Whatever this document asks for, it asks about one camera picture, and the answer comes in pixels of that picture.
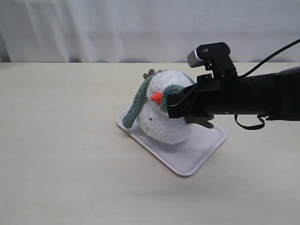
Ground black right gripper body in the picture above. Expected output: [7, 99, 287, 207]
[187, 74, 237, 117]

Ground green fuzzy scarf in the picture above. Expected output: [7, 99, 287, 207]
[122, 69, 195, 128]

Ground white plush snowman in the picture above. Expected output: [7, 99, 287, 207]
[137, 69, 195, 145]

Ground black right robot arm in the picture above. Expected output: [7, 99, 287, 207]
[167, 67, 300, 121]

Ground white plastic tray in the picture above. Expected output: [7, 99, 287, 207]
[116, 109, 226, 178]

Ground white backdrop curtain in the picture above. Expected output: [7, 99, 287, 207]
[0, 0, 300, 63]

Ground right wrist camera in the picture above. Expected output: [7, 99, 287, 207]
[187, 42, 238, 79]

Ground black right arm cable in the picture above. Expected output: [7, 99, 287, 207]
[234, 38, 300, 130]

